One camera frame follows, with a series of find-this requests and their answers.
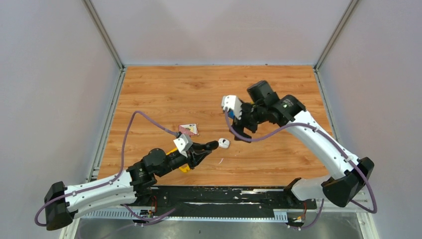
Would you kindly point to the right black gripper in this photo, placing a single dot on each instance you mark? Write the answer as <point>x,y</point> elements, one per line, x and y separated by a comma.
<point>239,130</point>

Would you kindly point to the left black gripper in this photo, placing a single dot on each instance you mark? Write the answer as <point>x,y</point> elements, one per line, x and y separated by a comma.
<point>196,159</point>

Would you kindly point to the white earbud charging case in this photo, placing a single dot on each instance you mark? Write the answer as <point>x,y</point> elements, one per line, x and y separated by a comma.
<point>223,143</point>

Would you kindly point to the black earbud case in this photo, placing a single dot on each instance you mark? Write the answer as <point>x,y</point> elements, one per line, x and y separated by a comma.
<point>212,145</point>

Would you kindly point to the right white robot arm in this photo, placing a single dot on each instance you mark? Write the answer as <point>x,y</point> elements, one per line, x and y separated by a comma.
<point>348,173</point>

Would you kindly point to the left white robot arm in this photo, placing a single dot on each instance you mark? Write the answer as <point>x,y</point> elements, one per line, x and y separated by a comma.
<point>66,203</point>

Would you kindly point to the blue toy brick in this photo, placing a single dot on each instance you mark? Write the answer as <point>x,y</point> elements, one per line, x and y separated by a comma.
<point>231,115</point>

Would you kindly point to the yellow triangular plastic piece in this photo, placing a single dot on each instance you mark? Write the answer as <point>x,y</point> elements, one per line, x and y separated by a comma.
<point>184,168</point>

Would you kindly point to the pink snack packet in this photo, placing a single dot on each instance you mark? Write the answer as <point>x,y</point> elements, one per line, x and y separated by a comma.
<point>190,129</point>

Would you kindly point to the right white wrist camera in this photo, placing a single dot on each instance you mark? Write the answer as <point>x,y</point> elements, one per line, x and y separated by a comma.
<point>232,103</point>

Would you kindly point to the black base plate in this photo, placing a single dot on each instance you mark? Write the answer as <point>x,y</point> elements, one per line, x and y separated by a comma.
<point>220,201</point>

